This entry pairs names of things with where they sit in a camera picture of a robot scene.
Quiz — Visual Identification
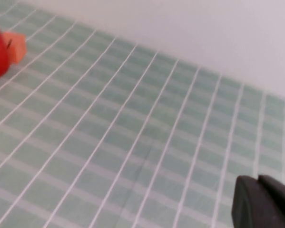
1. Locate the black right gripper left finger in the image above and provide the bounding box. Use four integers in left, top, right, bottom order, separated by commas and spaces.
231, 175, 285, 228

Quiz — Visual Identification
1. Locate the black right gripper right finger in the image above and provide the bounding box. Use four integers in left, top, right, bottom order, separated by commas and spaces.
258, 174, 285, 225

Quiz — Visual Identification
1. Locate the green checked tablecloth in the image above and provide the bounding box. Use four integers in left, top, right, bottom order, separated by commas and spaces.
0, 0, 285, 228

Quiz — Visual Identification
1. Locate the orange block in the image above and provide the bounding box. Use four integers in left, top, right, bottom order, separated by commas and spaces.
1, 32, 28, 64

